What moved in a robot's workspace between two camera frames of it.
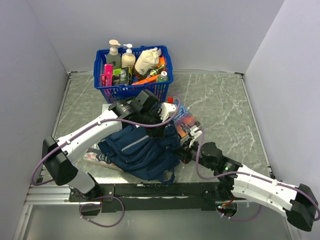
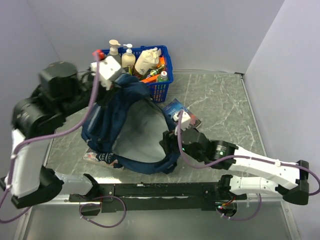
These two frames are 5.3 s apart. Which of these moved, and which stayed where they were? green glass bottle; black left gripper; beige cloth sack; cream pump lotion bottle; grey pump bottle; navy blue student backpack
Moved: navy blue student backpack; black left gripper
Stayed: beige cloth sack; green glass bottle; grey pump bottle; cream pump lotion bottle
